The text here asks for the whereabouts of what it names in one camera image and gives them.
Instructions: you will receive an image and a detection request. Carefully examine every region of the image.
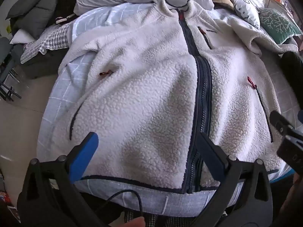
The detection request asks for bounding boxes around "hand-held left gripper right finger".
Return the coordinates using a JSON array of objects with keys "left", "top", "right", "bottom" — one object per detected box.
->
[{"left": 194, "top": 132, "right": 275, "bottom": 227}]

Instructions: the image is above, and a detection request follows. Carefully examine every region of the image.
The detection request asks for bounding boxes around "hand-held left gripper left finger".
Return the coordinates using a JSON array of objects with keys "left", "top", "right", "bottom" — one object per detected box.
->
[{"left": 16, "top": 131, "right": 105, "bottom": 227}]

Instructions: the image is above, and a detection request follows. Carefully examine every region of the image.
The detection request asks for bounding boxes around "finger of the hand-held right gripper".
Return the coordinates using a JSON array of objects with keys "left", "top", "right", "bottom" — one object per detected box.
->
[{"left": 270, "top": 110, "right": 296, "bottom": 139}]

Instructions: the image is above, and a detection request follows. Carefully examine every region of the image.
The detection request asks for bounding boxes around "white fleece zip jacket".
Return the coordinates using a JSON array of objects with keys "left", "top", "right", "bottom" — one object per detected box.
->
[{"left": 58, "top": 0, "right": 293, "bottom": 194}]

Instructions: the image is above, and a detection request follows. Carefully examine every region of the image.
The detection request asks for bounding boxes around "person's right forearm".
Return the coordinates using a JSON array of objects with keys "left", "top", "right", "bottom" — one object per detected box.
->
[{"left": 279, "top": 170, "right": 303, "bottom": 227}]

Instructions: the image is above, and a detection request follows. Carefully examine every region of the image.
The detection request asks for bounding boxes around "person's left hand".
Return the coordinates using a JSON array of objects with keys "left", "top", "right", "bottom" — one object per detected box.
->
[{"left": 123, "top": 216, "right": 146, "bottom": 227}]

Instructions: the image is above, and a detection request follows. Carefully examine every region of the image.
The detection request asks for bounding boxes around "light blue checked duvet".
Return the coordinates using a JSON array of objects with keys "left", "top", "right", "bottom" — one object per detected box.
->
[{"left": 37, "top": 2, "right": 294, "bottom": 218}]

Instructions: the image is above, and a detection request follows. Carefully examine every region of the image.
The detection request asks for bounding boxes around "green patterned cushion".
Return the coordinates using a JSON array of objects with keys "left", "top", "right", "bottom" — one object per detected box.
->
[{"left": 259, "top": 8, "right": 302, "bottom": 45}]

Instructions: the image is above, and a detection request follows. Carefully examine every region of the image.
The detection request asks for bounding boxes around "grey plaid cloth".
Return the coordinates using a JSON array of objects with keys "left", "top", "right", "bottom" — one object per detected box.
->
[{"left": 20, "top": 24, "right": 74, "bottom": 64}]

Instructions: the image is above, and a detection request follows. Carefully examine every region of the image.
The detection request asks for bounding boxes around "white printed pillow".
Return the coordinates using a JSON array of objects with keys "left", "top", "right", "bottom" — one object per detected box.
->
[{"left": 220, "top": 0, "right": 266, "bottom": 29}]

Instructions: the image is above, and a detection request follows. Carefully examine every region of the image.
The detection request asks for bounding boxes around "black metal chair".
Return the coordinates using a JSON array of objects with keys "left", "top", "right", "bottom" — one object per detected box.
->
[{"left": 0, "top": 37, "right": 23, "bottom": 102}]

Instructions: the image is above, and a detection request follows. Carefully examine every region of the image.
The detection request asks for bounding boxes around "cluttered shelf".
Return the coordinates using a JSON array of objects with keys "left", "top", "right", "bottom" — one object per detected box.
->
[{"left": 267, "top": 0, "right": 299, "bottom": 19}]

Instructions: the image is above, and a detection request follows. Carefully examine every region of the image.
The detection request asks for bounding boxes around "small white pillow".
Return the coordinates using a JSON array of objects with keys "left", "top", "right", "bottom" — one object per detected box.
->
[{"left": 9, "top": 28, "right": 36, "bottom": 45}]

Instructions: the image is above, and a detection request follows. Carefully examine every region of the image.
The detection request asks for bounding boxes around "black cable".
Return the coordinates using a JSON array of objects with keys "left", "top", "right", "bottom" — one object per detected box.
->
[{"left": 95, "top": 190, "right": 144, "bottom": 218}]

